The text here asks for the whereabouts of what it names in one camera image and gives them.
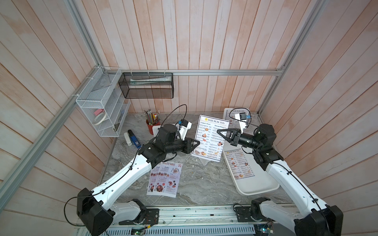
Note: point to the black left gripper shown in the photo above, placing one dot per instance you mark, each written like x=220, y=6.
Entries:
x=188, y=145

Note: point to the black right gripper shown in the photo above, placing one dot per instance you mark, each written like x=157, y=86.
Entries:
x=236, y=138

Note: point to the white menu holder front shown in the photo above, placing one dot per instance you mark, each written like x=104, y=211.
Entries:
x=229, y=114

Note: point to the white menu holder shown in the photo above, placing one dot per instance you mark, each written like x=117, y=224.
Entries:
x=204, y=162
x=155, y=130
x=229, y=114

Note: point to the red special menu sheet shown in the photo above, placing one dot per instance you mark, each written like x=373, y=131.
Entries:
x=168, y=178
x=152, y=180

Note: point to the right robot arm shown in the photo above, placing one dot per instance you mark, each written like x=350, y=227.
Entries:
x=311, y=216

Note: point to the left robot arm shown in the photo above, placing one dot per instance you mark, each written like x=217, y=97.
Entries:
x=97, y=208

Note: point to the white menu holder back right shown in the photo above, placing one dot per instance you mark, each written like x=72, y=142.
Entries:
x=204, y=162

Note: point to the dim sum menu in tray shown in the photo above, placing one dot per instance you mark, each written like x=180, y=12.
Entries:
x=238, y=163

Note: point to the white menu holder back left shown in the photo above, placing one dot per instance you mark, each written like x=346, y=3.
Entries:
x=155, y=130

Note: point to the white plastic tray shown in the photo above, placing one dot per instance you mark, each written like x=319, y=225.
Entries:
x=262, y=182

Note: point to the red pencil cup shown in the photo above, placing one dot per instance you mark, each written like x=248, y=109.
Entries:
x=150, y=126

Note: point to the coloured pencils bundle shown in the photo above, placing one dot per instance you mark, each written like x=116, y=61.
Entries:
x=152, y=118

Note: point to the blue stapler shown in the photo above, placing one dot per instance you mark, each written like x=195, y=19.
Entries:
x=134, y=139

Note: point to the white eraser block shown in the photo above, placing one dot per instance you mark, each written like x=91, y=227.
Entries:
x=127, y=139

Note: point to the black mesh basket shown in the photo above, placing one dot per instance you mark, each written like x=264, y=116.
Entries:
x=147, y=85

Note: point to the white tape roll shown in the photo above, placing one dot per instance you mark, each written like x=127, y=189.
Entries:
x=102, y=116

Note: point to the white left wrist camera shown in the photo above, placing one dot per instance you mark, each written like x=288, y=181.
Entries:
x=183, y=127

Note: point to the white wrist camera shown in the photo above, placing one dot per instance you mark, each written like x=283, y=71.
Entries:
x=244, y=120
x=183, y=127

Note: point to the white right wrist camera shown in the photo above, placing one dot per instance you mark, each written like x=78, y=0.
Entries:
x=244, y=120

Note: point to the white wire shelf rack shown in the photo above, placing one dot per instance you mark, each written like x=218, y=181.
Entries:
x=101, y=92

